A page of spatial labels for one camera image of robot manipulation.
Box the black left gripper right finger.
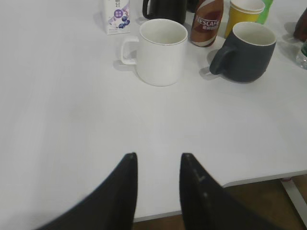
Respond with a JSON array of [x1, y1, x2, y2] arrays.
[[179, 153, 279, 230]]

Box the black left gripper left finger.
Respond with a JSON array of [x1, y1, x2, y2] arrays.
[[40, 152, 138, 230]]

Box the clear plastic water bottle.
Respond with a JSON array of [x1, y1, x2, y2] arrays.
[[296, 43, 307, 69]]

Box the dark grey ceramic mug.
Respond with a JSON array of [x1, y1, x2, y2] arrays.
[[209, 22, 276, 83]]

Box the white ceramic mug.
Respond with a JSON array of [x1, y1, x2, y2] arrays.
[[120, 19, 188, 87]]

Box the black ceramic mug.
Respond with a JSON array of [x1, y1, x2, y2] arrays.
[[142, 0, 187, 24]]

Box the brown Nescafe coffee bottle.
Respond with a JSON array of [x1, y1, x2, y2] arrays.
[[190, 0, 224, 47]]

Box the white blueberry yogurt bottle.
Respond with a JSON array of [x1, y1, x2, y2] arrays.
[[103, 0, 130, 35]]

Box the green soda bottle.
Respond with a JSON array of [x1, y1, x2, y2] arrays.
[[256, 0, 273, 24]]

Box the yellow paper cup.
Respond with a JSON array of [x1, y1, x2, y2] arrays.
[[224, 0, 265, 38]]

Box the dark cola bottle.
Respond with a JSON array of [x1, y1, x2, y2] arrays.
[[293, 9, 307, 42]]

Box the white table leg frame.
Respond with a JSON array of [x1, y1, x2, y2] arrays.
[[280, 177, 307, 227]]

